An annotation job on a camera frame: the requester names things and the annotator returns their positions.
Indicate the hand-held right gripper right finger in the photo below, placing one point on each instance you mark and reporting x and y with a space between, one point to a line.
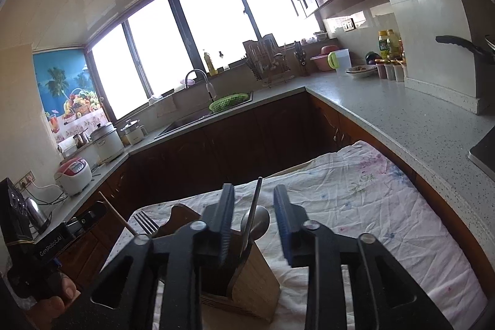
282 227

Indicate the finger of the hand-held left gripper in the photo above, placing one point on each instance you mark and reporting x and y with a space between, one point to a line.
87 218

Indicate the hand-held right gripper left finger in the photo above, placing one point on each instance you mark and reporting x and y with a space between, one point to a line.
226 225

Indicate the wooden chopstick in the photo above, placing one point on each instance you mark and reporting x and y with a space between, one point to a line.
116 214

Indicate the wooden utensil holder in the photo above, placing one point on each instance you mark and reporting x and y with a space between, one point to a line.
255 276

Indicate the person's left hand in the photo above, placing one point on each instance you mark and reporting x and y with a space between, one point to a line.
58 295

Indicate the metal spoon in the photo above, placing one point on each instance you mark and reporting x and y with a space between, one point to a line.
262 220

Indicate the red and white rice cooker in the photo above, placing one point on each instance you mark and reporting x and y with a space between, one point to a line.
73 177

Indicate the steel electric kettle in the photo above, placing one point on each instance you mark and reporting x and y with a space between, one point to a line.
36 216

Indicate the metal fork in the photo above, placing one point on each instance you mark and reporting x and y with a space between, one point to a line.
147 223

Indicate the floral white tablecloth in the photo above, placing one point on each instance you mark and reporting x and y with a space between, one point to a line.
348 206

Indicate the paper towel roll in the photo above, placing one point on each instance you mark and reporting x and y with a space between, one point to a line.
65 146

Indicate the large white cooker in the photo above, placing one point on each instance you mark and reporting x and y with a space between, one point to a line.
106 144

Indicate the small metal pot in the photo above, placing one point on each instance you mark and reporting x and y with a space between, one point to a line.
81 138

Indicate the dark wooden lower cabinets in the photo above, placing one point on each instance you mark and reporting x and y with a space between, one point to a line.
232 136

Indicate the small white electric pot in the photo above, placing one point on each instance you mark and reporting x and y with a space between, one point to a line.
133 134

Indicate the kitchen sink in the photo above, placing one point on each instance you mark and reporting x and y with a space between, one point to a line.
185 123

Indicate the green plastic basket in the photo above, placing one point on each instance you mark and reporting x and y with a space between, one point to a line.
228 102

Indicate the palm and fruit poster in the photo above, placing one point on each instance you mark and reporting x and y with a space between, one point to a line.
62 86

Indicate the small white container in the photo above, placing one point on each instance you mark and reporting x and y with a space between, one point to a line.
155 99

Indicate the curved metal faucet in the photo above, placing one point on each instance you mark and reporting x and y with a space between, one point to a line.
209 84

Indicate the yellow bottle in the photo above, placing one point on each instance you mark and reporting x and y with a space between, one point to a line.
210 65

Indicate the knife block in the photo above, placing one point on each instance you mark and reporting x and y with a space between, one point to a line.
301 59

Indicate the pink basin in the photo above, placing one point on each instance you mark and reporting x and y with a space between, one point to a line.
321 59

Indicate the white pitcher with green lid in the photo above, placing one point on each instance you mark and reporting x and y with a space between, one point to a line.
342 61

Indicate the dark round object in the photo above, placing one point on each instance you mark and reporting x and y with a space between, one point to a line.
372 58

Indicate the large window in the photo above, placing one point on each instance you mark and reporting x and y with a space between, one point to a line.
201 28

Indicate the condiment bottles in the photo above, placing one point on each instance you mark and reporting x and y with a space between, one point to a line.
388 46

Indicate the gas stove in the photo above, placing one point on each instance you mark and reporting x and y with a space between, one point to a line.
483 156

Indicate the black wok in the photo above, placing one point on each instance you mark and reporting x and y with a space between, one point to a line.
460 43

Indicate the wall socket strip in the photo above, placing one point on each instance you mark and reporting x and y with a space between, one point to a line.
25 179

